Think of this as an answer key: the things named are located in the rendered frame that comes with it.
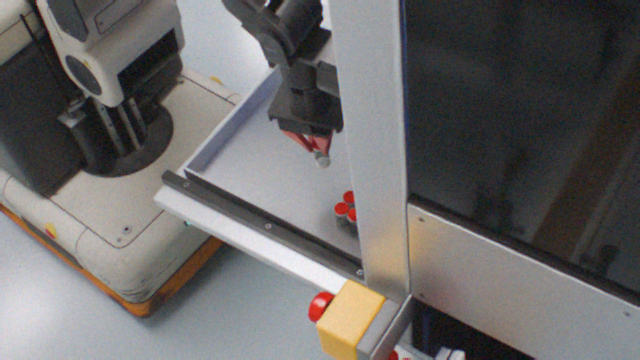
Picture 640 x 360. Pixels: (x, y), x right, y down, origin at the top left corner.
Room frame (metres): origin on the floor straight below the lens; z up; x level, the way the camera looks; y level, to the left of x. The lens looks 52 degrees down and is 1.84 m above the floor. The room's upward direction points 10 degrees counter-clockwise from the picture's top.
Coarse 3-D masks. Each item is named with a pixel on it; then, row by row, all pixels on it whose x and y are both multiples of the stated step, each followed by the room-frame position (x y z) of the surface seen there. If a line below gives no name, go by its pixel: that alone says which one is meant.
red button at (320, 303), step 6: (318, 294) 0.46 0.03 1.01; (324, 294) 0.46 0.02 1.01; (330, 294) 0.46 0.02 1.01; (312, 300) 0.46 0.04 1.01; (318, 300) 0.45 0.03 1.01; (324, 300) 0.45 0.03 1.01; (330, 300) 0.45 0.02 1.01; (312, 306) 0.45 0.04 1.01; (318, 306) 0.45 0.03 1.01; (324, 306) 0.44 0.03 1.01; (312, 312) 0.44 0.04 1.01; (318, 312) 0.44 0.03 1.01; (324, 312) 0.44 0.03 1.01; (312, 318) 0.44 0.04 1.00; (318, 318) 0.43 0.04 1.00
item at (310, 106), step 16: (288, 96) 0.70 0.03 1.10; (304, 96) 0.68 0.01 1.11; (320, 96) 0.69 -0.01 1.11; (336, 96) 0.71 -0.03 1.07; (272, 112) 0.71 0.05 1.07; (288, 112) 0.70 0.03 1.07; (304, 112) 0.69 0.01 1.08; (320, 112) 0.69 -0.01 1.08; (336, 112) 0.69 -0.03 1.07; (336, 128) 0.66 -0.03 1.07
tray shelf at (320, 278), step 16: (160, 192) 0.76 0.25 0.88; (176, 192) 0.76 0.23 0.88; (176, 208) 0.72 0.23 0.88; (192, 208) 0.72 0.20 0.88; (208, 208) 0.71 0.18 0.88; (208, 224) 0.68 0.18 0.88; (224, 224) 0.68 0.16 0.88; (240, 224) 0.67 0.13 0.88; (224, 240) 0.66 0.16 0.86; (240, 240) 0.65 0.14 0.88; (256, 240) 0.64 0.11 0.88; (272, 240) 0.64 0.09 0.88; (256, 256) 0.62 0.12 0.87; (272, 256) 0.61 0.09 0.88; (288, 256) 0.61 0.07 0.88; (304, 256) 0.60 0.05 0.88; (288, 272) 0.58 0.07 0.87; (304, 272) 0.57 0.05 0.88; (320, 272) 0.57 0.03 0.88; (336, 272) 0.57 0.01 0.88; (320, 288) 0.55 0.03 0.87; (336, 288) 0.54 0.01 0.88
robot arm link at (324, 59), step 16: (320, 16) 0.72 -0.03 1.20; (272, 32) 0.67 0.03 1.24; (320, 32) 0.70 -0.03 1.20; (272, 48) 0.67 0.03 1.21; (304, 48) 0.69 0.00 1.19; (320, 48) 0.68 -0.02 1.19; (288, 64) 0.67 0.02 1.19; (320, 64) 0.66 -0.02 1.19; (320, 80) 0.66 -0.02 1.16; (336, 80) 0.65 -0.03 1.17
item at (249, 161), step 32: (256, 96) 0.90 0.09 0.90; (224, 128) 0.84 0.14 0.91; (256, 128) 0.85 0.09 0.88; (192, 160) 0.78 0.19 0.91; (224, 160) 0.80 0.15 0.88; (256, 160) 0.79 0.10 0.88; (288, 160) 0.78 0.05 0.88; (224, 192) 0.72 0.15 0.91; (256, 192) 0.73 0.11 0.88; (288, 192) 0.72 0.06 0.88; (320, 192) 0.70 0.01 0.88; (288, 224) 0.64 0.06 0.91; (320, 224) 0.65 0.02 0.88; (352, 256) 0.57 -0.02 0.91
